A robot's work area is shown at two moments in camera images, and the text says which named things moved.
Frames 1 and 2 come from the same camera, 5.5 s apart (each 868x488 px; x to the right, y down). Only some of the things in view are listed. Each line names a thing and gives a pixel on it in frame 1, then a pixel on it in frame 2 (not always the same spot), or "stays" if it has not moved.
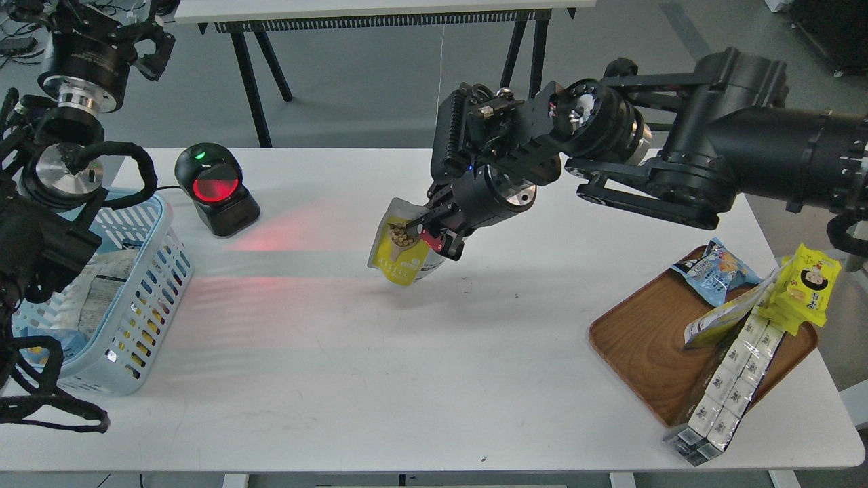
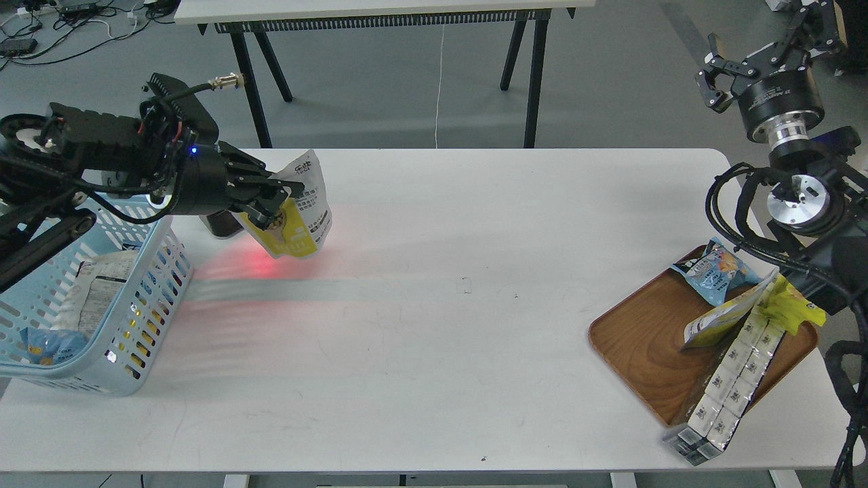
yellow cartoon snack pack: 802,289 stays
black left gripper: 91,50 to 208,179
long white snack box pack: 725,400 stays
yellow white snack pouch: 398,253 to 304,221
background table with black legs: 241,16 stays
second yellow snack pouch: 712,324 stays
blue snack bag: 716,271 stays
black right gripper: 487,160 to 776,88
